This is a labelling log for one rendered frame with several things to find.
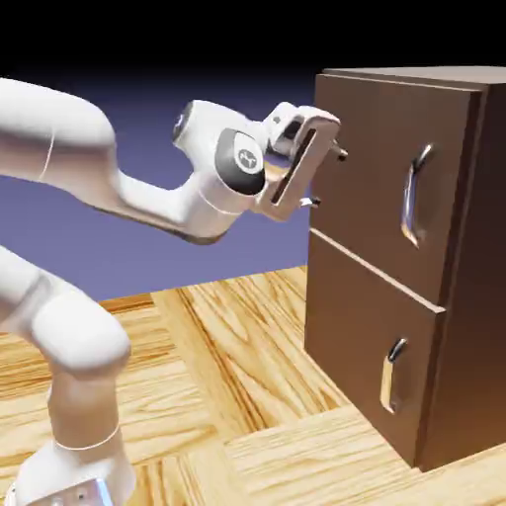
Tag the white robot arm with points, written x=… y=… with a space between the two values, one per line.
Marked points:
x=166 y=201

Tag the large brown cabinet door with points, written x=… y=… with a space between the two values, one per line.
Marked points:
x=367 y=178

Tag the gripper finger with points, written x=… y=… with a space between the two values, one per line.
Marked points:
x=340 y=152
x=310 y=202

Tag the small brown cabinet door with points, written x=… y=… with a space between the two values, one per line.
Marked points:
x=352 y=336

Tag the brown wooden cabinet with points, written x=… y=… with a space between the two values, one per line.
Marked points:
x=458 y=276

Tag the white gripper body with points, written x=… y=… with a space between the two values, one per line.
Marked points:
x=306 y=162

